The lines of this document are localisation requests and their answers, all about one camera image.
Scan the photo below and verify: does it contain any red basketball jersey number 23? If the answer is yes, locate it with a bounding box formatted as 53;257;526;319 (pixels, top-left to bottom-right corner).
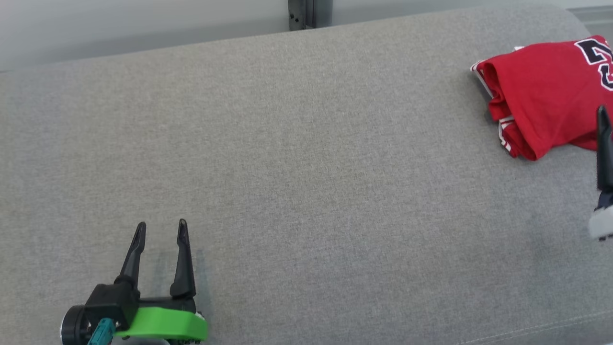
470;34;613;161

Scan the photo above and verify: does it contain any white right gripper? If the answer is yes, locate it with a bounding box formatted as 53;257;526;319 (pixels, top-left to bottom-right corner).
588;105;613;241

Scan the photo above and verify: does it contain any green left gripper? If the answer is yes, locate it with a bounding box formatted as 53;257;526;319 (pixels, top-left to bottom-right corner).
113;218;208;344

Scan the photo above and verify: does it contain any black round left gripper motor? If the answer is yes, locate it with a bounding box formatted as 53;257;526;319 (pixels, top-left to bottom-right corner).
60;305;93;345

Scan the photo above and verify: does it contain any grey metal post with bracket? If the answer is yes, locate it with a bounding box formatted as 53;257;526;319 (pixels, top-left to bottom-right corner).
287;0;333;32

